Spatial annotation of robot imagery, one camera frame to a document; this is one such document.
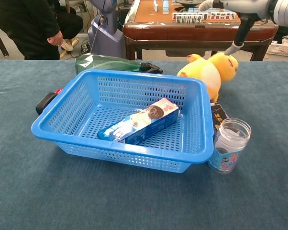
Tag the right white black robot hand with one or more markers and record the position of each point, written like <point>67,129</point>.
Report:
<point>251,9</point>

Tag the yellow plush toy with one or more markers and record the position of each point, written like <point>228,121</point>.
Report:
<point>206,74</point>

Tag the blue cookie box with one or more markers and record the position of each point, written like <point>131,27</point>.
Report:
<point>144,122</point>

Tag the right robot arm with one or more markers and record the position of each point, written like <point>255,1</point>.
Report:
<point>286,10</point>

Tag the blue perforated plastic basket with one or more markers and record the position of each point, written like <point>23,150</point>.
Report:
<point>86,129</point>

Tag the row of red mahjong tiles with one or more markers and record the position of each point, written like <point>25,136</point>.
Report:
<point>223,16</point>

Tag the white plastic crate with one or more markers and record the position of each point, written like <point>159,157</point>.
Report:
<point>284,50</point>

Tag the row of green mahjong tiles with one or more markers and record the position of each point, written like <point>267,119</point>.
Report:
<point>189,18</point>

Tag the brown mahjong table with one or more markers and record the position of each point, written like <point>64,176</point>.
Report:
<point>182,36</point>

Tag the black snack box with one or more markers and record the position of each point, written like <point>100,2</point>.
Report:
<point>217,115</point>

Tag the clear plastic jar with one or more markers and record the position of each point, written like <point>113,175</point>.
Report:
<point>227,148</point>

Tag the green spray bottle black trigger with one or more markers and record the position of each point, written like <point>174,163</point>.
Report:
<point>101,63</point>

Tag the person in black clothes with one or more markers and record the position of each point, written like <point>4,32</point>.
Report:
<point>31,26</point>

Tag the black bottle red cap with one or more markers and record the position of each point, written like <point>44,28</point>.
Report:
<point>44,103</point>

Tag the blue table cloth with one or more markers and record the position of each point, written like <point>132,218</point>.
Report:
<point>110,198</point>

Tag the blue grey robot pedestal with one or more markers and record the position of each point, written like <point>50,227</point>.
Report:
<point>105,33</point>

